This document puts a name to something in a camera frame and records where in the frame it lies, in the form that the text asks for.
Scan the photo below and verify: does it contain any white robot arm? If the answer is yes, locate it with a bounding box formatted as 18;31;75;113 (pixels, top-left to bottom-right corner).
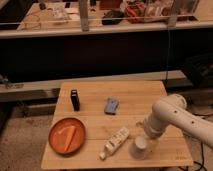
143;94;213;150

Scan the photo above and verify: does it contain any blue grey eraser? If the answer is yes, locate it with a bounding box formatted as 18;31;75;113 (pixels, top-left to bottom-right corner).
104;98;119;115

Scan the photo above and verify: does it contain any orange carrot stick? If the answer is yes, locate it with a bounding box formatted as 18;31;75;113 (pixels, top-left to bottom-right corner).
58;126;76;152

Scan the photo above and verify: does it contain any orange round plate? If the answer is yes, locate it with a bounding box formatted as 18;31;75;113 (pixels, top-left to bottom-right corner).
48;118;86;155

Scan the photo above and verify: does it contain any black rectangular box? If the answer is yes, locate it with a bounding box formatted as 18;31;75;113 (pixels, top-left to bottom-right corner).
70;90;80;111

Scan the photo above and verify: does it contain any wooden workbench shelf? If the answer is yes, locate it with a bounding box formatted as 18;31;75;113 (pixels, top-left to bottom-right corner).
0;0;213;39

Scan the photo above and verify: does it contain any black bag on shelf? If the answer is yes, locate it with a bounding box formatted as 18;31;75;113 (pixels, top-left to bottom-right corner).
102;10;124;25

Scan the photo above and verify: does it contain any red tool on shelf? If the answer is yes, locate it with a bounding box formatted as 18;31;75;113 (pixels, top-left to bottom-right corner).
125;4;145;24

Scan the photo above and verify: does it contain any black cable on floor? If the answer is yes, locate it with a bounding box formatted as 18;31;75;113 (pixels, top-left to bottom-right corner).
177;141;213;171

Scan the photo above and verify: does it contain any grey metal rail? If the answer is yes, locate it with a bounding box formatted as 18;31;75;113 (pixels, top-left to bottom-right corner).
0;70;186;103

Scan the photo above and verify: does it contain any metal shelf post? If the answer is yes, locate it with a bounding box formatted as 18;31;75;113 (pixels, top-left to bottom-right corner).
78;0;89;32

